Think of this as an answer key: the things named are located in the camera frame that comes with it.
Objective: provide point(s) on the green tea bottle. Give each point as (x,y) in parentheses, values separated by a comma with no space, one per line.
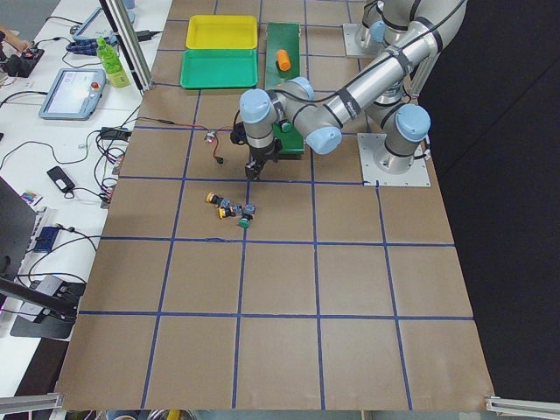
(111,64)

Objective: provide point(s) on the plain orange cylinder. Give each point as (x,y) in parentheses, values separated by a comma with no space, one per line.
(283,60)

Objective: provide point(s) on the teach pendant tablet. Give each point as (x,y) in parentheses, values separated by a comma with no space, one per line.
(94,27)
(74,94)

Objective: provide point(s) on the aluminium frame post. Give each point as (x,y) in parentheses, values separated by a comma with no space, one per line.
(119,21)

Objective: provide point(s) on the black phone with strap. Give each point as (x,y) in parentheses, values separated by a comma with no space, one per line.
(58,176)

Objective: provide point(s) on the yellow plastic tray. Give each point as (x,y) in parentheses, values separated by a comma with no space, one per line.
(222,32)

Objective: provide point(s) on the green push button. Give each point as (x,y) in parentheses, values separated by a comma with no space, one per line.
(247,215)
(285,127)

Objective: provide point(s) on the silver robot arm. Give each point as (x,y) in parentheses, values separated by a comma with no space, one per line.
(406,125)
(404,37)

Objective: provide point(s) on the green conveyor belt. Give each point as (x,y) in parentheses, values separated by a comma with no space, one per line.
(284,36)

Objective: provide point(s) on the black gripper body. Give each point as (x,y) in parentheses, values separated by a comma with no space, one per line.
(260,156)

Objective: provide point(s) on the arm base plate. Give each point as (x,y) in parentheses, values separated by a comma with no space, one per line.
(381,168)
(358,41)

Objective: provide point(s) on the yellow push button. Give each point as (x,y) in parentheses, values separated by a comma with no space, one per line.
(230,211)
(217,200)

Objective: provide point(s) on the green plastic tray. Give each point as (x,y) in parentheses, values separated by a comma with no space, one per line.
(219,68)

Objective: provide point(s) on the black power adapter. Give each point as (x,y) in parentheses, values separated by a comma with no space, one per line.
(118,134)

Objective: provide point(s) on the small motor controller board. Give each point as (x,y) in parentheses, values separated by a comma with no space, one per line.
(211,136)

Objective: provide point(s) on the near teach pendant tablet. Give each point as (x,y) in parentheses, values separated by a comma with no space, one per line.
(74,94)

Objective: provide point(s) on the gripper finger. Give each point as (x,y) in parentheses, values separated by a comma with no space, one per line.
(257,172)
(250,172)

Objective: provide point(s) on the far teach pendant tablet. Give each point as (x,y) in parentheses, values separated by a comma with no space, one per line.
(94,27)

